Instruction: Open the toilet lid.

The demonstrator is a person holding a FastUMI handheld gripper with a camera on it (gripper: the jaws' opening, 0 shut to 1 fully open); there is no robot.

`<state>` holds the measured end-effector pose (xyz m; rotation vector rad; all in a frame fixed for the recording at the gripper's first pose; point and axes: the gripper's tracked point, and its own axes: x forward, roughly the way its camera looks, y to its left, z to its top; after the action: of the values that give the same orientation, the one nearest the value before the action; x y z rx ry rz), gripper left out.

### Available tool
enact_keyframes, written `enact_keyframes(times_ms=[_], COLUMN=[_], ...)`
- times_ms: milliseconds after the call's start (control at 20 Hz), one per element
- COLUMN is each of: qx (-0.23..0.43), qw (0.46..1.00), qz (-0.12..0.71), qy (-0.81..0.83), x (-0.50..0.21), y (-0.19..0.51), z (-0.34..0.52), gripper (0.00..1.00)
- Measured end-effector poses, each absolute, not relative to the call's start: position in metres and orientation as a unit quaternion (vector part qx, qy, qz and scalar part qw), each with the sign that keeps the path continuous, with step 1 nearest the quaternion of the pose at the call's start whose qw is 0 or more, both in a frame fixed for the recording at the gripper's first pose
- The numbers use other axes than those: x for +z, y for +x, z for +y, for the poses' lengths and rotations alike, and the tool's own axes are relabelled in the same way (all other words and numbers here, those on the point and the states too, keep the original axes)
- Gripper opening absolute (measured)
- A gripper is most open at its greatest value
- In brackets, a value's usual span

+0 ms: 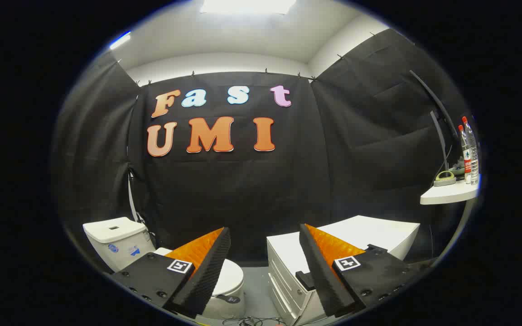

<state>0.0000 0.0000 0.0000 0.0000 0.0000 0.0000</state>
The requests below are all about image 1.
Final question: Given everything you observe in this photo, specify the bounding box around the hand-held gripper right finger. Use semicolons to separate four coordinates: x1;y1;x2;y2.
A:
295;223;429;317

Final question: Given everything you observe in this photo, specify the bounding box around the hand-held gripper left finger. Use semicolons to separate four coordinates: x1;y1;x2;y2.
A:
109;226;232;320

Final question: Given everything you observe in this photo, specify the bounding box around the white toilet lid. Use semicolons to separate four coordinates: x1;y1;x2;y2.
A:
154;247;245;304

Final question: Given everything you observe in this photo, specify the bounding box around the white toilet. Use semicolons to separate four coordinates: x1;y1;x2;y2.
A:
83;216;247;320

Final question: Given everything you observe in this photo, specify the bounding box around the white drawer cabinet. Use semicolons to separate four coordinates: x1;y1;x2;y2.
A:
266;215;421;326

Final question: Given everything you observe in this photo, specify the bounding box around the black backdrop cloth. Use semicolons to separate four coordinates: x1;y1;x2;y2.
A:
52;28;474;272

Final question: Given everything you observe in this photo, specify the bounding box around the white shelf board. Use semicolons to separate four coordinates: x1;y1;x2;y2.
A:
420;174;481;205

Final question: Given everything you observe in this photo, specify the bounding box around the clear water bottle red label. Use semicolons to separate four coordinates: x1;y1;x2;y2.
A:
458;125;472;184
462;116;480;185

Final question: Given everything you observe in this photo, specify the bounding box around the black curved monitor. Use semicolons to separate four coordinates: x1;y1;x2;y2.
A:
408;69;465;176

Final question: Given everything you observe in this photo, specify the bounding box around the large ceiling light panel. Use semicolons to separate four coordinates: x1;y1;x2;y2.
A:
200;0;297;15

